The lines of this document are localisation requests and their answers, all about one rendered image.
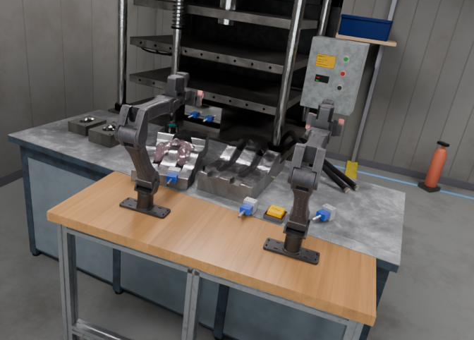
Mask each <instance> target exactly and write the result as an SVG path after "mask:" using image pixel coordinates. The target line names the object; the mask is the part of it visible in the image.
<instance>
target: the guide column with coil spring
mask: <svg viewBox="0 0 474 340"><path fill-rule="evenodd" d="M175 1H184V0H175ZM174 13H183V11H176V10H174ZM174 24H183V22H176V21H174ZM181 40H182V30H177V29H174V33H173V46H172V58H171V75H175V74H176V72H180V61H181ZM176 115H177V109H176V110H175V112H174V113H171V114H169V119H168V122H169V123H176Z"/></svg>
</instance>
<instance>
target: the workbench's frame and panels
mask: <svg viewBox="0 0 474 340"><path fill-rule="evenodd" d="M8 141H9V142H13V143H15V144H18V145H20V154H21V162H22V170H23V184H24V191H25V205H26V213H27V221H28V234H29V242H30V252H31V253H32V255H33V256H38V255H40V254H41V252H42V253H45V254H47V255H49V256H52V257H54V258H56V259H57V260H58V259H59V249H58V237H57V226H56V223H54V222H52V221H48V220H47V211H48V210H50V209H51V208H53V207H55V206H57V205H58V204H60V203H62V202H63V201H65V200H67V199H69V198H70V197H72V196H74V195H75V194H77V193H79V192H80V191H82V190H84V189H86V188H87V187H89V186H91V185H92V184H93V183H96V182H98V181H99V180H101V179H102V178H104V177H105V176H108V175H109V174H111V173H112V172H114V171H113V170H111V169H107V168H104V167H102V166H98V165H96V164H92V163H89V162H86V161H83V160H81V159H77V158H75V157H71V156H68V155H66V154H62V153H60V152H56V151H53V150H50V149H47V148H45V147H41V146H39V145H35V144H32V143H30V142H26V141H24V140H20V139H17V138H14V137H11V136H9V135H8ZM75 253H76V268H78V269H80V270H83V271H84V272H87V273H88V274H91V275H93V276H95V277H98V278H100V279H102V280H104V281H107V282H109V283H110V284H113V290H114V291H115V294H118V295H119V294H122V293H123V290H126V291H129V292H131V293H133V294H135V295H137V296H139V297H141V298H144V299H146V300H148V301H151V302H153V303H155V304H157V305H160V306H162V307H163V308H166V309H168V310H170V311H172V312H175V313H177V314H179V315H182V316H183V314H184V306H185V298H186V283H187V275H188V273H187V272H184V271H181V270H179V269H175V268H173V267H169V266H166V265H163V264H160V263H158V262H154V261H151V260H148V259H145V258H142V257H138V256H136V255H132V254H130V253H126V252H123V251H121V250H117V249H115V248H111V247H109V246H106V245H102V244H100V243H96V242H94V241H90V240H87V239H85V238H81V237H79V236H75ZM398 268H399V266H398V265H395V264H392V263H390V262H386V261H384V260H380V259H377V258H376V311H377V307H378V305H379V301H380V298H381V296H382V292H383V290H384V286H385V284H386V282H387V278H388V276H389V272H390V271H391V272H395V273H397V271H398ZM198 323H199V324H201V325H204V326H206V327H208V328H210V329H213V330H214V331H213V336H214V338H215V340H222V339H223V338H224V335H225V336H228V337H230V338H232V339H235V340H341V338H342V335H343V332H344V328H345V325H344V324H341V323H338V322H335V321H332V320H328V319H326V318H323V317H320V316H317V315H314V314H311V313H308V312H305V311H302V310H299V309H296V308H292V307H290V306H287V305H283V304H280V303H277V302H274V301H272V300H268V299H266V298H262V297H259V296H256V295H253V294H251V293H247V292H245V291H241V290H238V289H235V288H232V287H230V286H226V285H223V284H220V283H217V282H215V281H211V280H209V279H205V278H203V283H202V295H201V301H200V314H199V320H198Z"/></svg>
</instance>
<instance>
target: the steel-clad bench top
mask: <svg viewBox="0 0 474 340"><path fill-rule="evenodd" d="M89 115H91V116H95V117H97V118H101V119H105V120H107V123H109V122H112V121H115V122H117V121H118V118H119V114H115V113H111V112H108V111H104V110H101V109H99V110H96V111H91V112H89V113H86V114H81V115H78V116H74V117H70V118H67V119H63V120H60V121H55V122H52V123H48V124H44V125H42V126H37V127H34V128H29V129H27V130H22V131H19V132H16V133H12V134H8V135H9V136H11V137H14V138H17V139H20V140H24V141H26V142H30V143H32V144H35V145H39V146H41V147H45V148H47V149H50V150H53V151H56V152H60V153H62V154H66V155H68V156H71V157H75V158H77V159H81V160H83V161H86V162H89V163H92V164H96V165H98V166H102V167H104V168H107V169H111V170H113V171H117V172H120V173H122V174H126V175H129V176H131V169H132V168H133V167H134V164H133V161H132V159H131V157H130V155H129V153H128V151H127V150H126V149H125V147H124V146H121V144H120V145H117V146H115V147H112V148H109V147H105V146H102V145H98V144H96V143H93V142H89V140H88V136H86V137H85V136H83V135H79V134H76V133H72V132H70V131H68V121H71V120H74V119H79V118H81V117H84V116H89ZM162 128H163V126H158V125H155V124H152V123H148V132H147V141H146V146H147V145H148V144H150V143H154V142H155V141H156V140H157V133H158V132H159V131H160V130H161V129H162ZM227 146H228V144H225V143H222V142H217V141H214V140H210V139H209V144H208V151H207V154H206V155H205V159H204V160H203V161H202V163H201V165H200V167H199V169H198V170H197V172H196V174H195V176H194V182H192V181H191V183H190V185H189V187H188V189H187V190H184V189H179V188H171V187H166V186H162V187H165V188H168V189H171V190H175V191H177V192H180V193H183V194H186V195H189V196H192V197H194V198H198V199H201V200H204V201H207V202H210V203H213V204H216V205H219V206H222V207H225V208H228V209H230V210H234V211H237V212H240V206H241V205H242V204H241V203H239V202H235V201H233V200H229V199H226V198H223V197H219V196H217V195H213V194H211V193H207V192H205V191H202V190H198V189H197V186H198V171H199V170H201V169H203V166H207V165H209V164H211V163H212V162H215V161H217V160H218V158H220V156H221V155H222V154H223V152H224V150H225V149H226V147H227ZM290 167H291V162H290V161H287V160H286V161H285V165H284V169H283V170H282V171H281V172H280V174H279V175H278V176H277V177H276V178H275V179H274V180H273V181H272V182H271V183H270V184H269V185H268V186H267V187H266V188H265V189H264V190H263V192H262V193H261V194H260V195H259V196H258V197H257V198H256V200H258V201H257V209H256V212H255V213H254V214H250V215H249V216H252V217H255V218H258V219H261V220H264V221H268V222H270V223H273V224H276V225H279V226H282V227H284V226H285V224H284V221H283V222H282V224H279V223H276V222H274V221H270V220H268V219H264V218H263V216H264V213H265V212H266V211H267V210H268V208H269V207H270V206H272V205H276V206H278V207H282V208H284V209H285V211H287V212H288V213H287V214H290V211H291V208H292V206H293V199H294V196H293V191H292V189H291V184H289V183H287V179H288V173H289V170H290ZM335 175H336V174H335ZM337 177H338V176H337ZM350 179H351V180H352V181H354V182H355V183H356V184H358V185H359V186H360V187H359V189H358V190H354V189H353V188H352V187H350V186H349V185H348V184H347V183H346V182H344V181H343V180H342V179H341V180H342V181H343V182H344V183H345V184H346V185H347V186H348V187H349V188H350V190H349V191H348V192H347V193H345V192H344V191H343V190H342V189H341V188H340V187H339V186H338V185H337V184H336V183H335V182H334V181H333V180H332V179H331V178H330V177H328V175H326V173H325V172H323V170H322V173H321V176H320V182H319V185H318V187H317V190H313V192H312V195H311V196H310V200H309V205H308V206H309V210H310V216H309V219H312V218H313V217H315V216H316V213H317V211H318V210H320V209H322V206H323V205H325V204H329V205H331V206H332V207H335V208H336V213H335V216H334V219H333V220H331V221H327V220H325V221H322V220H321V219H316V220H314V221H312V220H310V226H309V229H308V234H307V235H309V236H312V237H315V238H318V239H321V240H323V241H327V242H330V243H333V244H336V245H340V246H342V247H345V248H348V249H351V250H354V251H357V252H359V253H363V254H366V255H369V256H372V257H376V258H377V259H380V260H384V261H386V262H390V263H392V264H395V265H398V266H400V259H401V241H402V231H403V214H404V205H405V195H406V193H404V192H401V191H397V190H393V189H390V188H385V187H382V186H378V185H375V184H372V183H367V182H364V181H359V180H357V179H354V178H350Z"/></svg>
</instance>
